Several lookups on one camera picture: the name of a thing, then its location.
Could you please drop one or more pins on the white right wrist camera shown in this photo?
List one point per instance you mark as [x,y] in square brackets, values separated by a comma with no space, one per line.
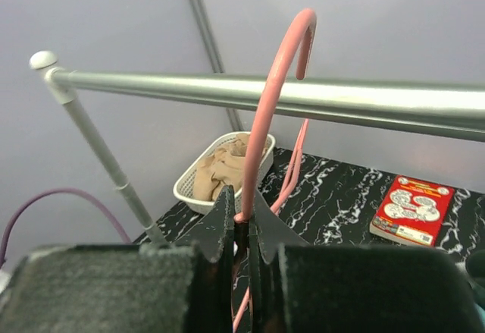
[5,277]

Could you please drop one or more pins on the teal headphones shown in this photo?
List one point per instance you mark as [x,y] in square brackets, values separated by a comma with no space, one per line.
[475,268]

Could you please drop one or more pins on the beige t shirt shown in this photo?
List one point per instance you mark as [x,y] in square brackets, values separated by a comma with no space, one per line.
[222,167]

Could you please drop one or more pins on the pink wire hanger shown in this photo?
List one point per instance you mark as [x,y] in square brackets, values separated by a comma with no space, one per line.
[299,34]

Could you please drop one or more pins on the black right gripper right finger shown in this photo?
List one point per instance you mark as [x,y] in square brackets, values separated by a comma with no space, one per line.
[297,287]

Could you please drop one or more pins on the white plastic basket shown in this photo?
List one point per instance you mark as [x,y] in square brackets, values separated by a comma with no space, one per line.
[183,187]

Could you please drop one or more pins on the white and silver clothes rack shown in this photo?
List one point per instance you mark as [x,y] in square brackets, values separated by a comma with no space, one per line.
[453,111]

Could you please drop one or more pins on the red book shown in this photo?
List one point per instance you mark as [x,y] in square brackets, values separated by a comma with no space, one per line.
[412,212]

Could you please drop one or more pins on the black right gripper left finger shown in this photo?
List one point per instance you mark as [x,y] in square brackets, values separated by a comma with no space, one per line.
[185,286]

